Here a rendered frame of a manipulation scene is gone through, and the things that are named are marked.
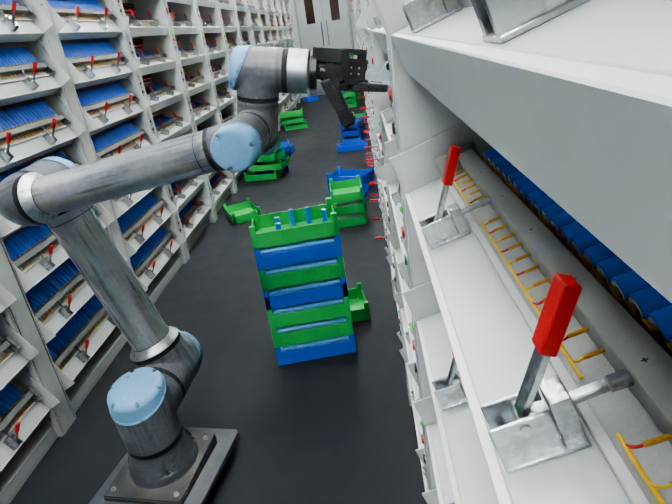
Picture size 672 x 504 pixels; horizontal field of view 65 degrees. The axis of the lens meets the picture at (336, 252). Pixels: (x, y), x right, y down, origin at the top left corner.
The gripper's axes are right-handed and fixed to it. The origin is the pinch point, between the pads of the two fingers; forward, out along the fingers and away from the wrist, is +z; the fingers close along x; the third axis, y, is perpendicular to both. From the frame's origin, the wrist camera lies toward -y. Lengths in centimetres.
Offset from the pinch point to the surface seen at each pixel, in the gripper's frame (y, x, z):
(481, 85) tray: 10, -96, -7
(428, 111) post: 3, -52, -2
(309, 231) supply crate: -53, 50, -22
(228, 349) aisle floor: -112, 62, -53
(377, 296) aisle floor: -100, 94, 7
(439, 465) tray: -44, -61, 5
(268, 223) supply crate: -58, 67, -38
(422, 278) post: -19, -52, 0
